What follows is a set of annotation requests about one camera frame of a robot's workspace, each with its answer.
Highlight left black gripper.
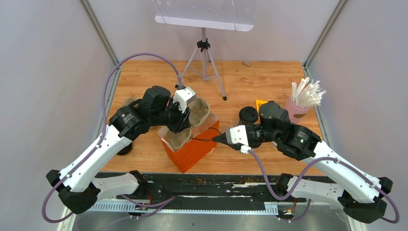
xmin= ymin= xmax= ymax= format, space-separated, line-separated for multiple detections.
xmin=151 ymin=98 xmax=192 ymax=134

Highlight stack of black lids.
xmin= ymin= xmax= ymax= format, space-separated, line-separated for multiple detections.
xmin=117 ymin=142 xmax=133 ymax=155

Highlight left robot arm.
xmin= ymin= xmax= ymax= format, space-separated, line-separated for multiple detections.
xmin=46 ymin=86 xmax=196 ymax=214

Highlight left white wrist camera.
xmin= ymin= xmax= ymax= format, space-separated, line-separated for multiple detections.
xmin=173 ymin=87 xmax=196 ymax=113

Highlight orange paper bag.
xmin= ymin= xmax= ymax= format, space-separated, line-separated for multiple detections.
xmin=157 ymin=113 xmax=219 ymax=173

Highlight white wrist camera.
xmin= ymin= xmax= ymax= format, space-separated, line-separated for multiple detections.
xmin=225 ymin=125 xmax=251 ymax=154
xmin=173 ymin=87 xmax=196 ymax=113

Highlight black cup lid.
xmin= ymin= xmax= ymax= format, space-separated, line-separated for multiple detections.
xmin=238 ymin=106 xmax=259 ymax=125

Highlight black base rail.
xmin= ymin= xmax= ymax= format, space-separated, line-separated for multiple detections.
xmin=105 ymin=172 xmax=329 ymax=213

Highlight white wrapped straws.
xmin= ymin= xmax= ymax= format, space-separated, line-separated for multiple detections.
xmin=290 ymin=77 xmax=327 ymax=108

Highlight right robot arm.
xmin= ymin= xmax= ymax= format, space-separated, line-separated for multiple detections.
xmin=212 ymin=101 xmax=400 ymax=224

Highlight pink straw holder cup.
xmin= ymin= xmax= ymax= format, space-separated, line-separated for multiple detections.
xmin=284 ymin=97 xmax=311 ymax=124

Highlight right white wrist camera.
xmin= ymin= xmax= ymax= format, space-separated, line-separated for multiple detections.
xmin=225 ymin=125 xmax=251 ymax=154

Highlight tripod stand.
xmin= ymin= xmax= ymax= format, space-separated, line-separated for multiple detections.
xmin=179 ymin=27 xmax=227 ymax=101

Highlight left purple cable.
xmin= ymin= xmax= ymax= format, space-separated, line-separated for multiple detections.
xmin=41 ymin=52 xmax=185 ymax=224

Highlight yellow plastic triangle tool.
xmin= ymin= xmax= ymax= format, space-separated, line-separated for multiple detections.
xmin=255 ymin=99 xmax=268 ymax=111

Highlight cardboard cup carrier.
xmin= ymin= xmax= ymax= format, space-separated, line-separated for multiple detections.
xmin=166 ymin=98 xmax=211 ymax=152
xmin=120 ymin=97 xmax=140 ymax=108

